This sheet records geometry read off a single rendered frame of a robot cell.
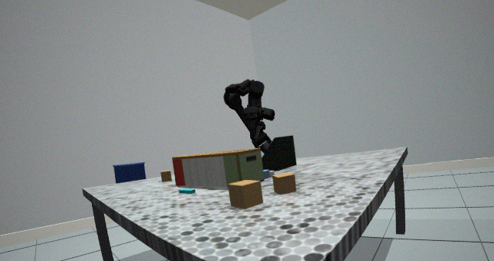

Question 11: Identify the small tan cardboard box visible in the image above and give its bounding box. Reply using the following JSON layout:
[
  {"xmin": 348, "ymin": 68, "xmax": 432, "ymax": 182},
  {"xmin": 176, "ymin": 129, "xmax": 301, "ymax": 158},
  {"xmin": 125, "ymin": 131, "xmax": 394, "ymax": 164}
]
[{"xmin": 272, "ymin": 173, "xmax": 296, "ymax": 195}]

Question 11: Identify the brown cardboard box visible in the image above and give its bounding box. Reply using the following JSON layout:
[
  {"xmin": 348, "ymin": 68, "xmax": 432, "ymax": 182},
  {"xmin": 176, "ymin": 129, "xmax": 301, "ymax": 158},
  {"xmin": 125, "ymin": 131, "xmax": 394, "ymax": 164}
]
[{"xmin": 228, "ymin": 180, "xmax": 263, "ymax": 208}]

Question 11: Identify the small teal flat block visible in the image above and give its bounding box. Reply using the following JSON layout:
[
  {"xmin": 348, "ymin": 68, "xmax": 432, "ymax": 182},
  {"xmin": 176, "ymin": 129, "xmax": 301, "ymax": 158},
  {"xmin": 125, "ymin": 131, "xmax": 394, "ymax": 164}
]
[{"xmin": 178, "ymin": 188, "xmax": 195, "ymax": 194}]

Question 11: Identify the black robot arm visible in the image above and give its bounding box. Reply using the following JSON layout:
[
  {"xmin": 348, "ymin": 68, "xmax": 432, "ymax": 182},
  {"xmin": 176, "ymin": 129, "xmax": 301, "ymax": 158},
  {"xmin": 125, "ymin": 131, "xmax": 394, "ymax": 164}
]
[{"xmin": 223, "ymin": 80, "xmax": 275, "ymax": 154}]

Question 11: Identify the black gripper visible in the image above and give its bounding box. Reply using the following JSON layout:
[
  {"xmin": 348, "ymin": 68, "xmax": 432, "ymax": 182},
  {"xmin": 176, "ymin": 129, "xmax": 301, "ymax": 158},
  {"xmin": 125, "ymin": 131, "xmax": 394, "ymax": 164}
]
[{"xmin": 243, "ymin": 101, "xmax": 266, "ymax": 141}]

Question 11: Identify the small tan cube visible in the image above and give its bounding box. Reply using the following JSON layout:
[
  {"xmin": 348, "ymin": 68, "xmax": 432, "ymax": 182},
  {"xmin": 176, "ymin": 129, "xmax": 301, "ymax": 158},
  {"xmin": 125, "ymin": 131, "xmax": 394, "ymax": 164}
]
[{"xmin": 161, "ymin": 170, "xmax": 172, "ymax": 182}]

